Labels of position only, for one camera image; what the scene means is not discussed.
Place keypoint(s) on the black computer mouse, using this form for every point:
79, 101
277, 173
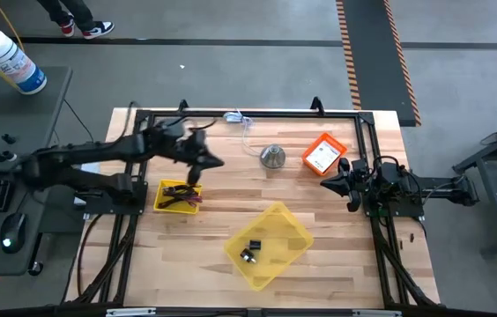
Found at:
12, 233

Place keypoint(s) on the black plug silver tip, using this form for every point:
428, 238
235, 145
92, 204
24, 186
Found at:
246, 255

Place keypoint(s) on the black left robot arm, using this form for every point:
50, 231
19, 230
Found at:
98, 152

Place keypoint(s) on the white wipes canister blue label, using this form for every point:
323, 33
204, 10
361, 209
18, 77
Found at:
6, 59

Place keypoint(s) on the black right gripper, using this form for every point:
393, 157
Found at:
356, 189

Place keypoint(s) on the black cube adapter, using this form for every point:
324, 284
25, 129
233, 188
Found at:
254, 244

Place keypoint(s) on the black marker in basket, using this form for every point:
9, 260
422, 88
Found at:
178, 190

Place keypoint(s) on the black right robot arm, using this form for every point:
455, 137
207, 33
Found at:
442, 189

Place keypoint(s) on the orange plastic bin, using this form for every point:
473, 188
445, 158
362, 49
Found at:
312, 165

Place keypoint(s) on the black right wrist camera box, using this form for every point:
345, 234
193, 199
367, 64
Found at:
360, 167

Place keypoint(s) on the small black knob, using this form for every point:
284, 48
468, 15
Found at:
2, 156
9, 139

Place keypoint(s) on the large translucent yellow bin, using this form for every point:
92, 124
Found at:
288, 240

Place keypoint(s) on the black desk caster wheel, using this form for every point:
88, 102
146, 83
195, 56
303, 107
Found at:
35, 268

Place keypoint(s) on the small yellow slotted basket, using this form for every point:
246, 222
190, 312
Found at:
173, 211

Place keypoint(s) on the silver metal bracket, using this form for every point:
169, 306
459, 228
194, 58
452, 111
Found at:
376, 313
129, 312

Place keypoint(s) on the black mat orange striped edges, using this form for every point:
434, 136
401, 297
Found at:
376, 66

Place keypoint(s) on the person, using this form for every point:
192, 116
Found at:
76, 13

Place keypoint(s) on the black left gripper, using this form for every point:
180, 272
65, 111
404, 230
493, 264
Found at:
195, 152

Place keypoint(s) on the dark grey desk top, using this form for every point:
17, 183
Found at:
19, 114

